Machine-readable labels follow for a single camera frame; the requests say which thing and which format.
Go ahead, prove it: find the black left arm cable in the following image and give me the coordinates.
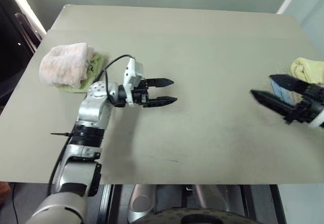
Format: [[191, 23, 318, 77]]
[[49, 54, 137, 188]]

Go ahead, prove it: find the silver robot body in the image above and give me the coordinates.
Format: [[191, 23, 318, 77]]
[[126, 183, 246, 224]]

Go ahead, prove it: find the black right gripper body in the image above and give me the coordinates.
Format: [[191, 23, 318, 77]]
[[285, 83, 324, 125]]

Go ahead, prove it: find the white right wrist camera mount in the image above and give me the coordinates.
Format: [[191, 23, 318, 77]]
[[307, 108, 324, 129]]

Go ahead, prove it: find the dark brown chair frame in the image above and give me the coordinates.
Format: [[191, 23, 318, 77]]
[[14, 12, 43, 55]]

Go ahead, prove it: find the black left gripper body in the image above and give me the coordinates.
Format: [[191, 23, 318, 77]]
[[131, 78, 153, 108]]

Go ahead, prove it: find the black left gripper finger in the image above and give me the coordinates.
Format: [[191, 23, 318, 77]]
[[148, 77, 175, 89], [145, 96, 179, 108]]

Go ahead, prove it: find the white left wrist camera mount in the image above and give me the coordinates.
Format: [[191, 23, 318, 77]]
[[122, 58, 145, 107]]

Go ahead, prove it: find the pinkish white folded towel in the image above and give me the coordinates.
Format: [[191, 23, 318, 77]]
[[39, 42, 96, 89]]

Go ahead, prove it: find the white slanted pole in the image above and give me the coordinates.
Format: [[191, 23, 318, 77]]
[[7, 0, 48, 36]]

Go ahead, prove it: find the light green towel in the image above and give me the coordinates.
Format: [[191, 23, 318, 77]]
[[57, 52, 107, 93]]

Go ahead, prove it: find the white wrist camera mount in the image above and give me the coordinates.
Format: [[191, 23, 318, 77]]
[[307, 108, 324, 129], [122, 58, 145, 107]]

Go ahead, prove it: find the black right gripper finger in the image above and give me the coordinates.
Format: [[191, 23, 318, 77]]
[[269, 73, 313, 92], [250, 89, 302, 120]]

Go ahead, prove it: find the pale yellow fleece towel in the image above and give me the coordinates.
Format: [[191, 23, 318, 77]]
[[290, 57, 324, 85]]

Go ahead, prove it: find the blue white striped cloth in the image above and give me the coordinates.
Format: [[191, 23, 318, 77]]
[[269, 79, 304, 107]]

